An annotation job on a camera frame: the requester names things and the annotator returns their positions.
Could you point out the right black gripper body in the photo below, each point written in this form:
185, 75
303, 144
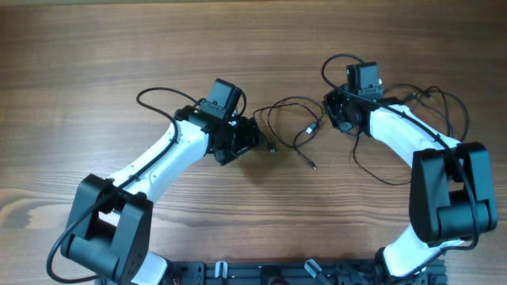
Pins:
337, 103

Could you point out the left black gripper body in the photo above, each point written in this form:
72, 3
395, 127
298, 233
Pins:
238, 138

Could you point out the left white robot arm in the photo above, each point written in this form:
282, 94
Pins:
107, 236

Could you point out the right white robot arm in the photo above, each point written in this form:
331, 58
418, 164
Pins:
452, 199

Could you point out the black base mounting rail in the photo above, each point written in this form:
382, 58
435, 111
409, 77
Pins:
354, 272

